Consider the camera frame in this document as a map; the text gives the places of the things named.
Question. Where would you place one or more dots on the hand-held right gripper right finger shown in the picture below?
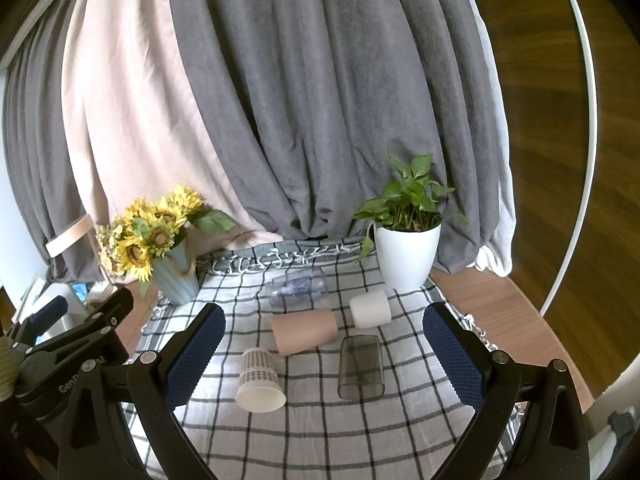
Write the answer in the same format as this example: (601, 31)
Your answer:
(456, 360)

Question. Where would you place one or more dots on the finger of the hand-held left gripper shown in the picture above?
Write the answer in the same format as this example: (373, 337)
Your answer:
(107, 315)
(47, 312)

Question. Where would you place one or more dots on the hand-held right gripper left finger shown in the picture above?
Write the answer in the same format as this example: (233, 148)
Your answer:
(192, 360)

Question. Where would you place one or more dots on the patterned paper cup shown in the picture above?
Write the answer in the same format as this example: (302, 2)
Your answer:
(257, 375)

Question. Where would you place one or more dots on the grey transparent square cup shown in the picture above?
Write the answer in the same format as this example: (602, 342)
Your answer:
(361, 367)

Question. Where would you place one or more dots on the white cup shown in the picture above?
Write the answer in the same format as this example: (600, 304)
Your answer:
(370, 308)

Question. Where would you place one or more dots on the pink cup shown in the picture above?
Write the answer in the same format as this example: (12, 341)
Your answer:
(305, 332)

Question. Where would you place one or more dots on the white plastic box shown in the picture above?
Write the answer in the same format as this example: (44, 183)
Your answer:
(70, 301)

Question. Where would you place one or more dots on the teal ribbed vase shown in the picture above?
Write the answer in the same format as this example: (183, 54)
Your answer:
(176, 280)

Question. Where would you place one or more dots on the sunflower bouquet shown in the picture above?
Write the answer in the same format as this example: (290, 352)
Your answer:
(160, 232)

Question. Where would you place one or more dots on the white ribbed plant pot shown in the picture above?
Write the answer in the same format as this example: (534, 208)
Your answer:
(406, 255)

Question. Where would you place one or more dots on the clear plastic bottle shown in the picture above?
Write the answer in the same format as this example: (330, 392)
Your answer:
(295, 287)

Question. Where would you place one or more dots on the checkered tablecloth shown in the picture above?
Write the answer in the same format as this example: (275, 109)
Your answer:
(310, 435)

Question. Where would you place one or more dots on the white curtain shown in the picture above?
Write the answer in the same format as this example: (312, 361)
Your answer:
(500, 210)

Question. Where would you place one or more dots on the green pothos plant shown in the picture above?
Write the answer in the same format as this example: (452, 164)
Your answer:
(400, 192)

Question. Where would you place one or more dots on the grey and white cloth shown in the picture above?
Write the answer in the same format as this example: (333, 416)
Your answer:
(622, 422)

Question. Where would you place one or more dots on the pink curtain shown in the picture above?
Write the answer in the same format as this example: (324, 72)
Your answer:
(140, 110)

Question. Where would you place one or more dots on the grey curtain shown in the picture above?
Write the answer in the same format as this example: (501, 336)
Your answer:
(325, 110)

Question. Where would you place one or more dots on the white hoop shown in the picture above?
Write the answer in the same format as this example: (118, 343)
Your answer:
(594, 110)

